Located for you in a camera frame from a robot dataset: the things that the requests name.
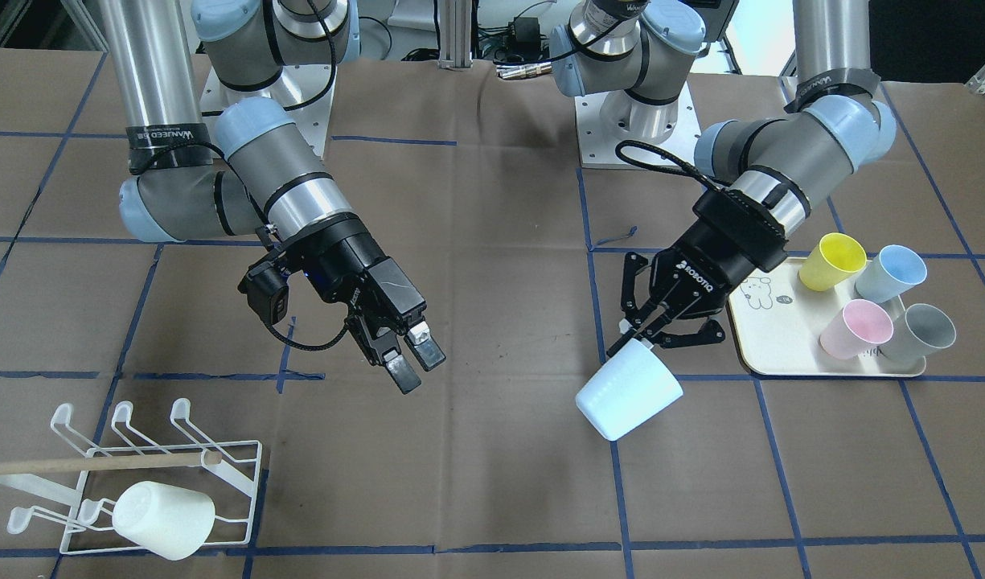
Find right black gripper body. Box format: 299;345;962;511
263;213;427;336

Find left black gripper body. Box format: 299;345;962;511
651;190;787;318

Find white plastic cup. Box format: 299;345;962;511
111;481;215;561

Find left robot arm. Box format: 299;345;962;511
548;1;894;356

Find aluminium frame post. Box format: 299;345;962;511
436;0;476;70

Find cream plastic tray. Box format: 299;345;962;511
728;257;926;378

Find pink plastic cup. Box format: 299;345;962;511
819;299;894;359

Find yellow plastic cup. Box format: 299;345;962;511
798;233;867;292

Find grey plastic cup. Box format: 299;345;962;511
879;303;958;363

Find black braided cable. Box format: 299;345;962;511
615;141;730;194

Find white wire cup rack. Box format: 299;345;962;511
0;398;264;561

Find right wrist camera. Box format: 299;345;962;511
237;257;291;326

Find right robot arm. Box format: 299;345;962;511
99;1;445;393

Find light blue plastic cup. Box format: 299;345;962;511
855;244;927;303

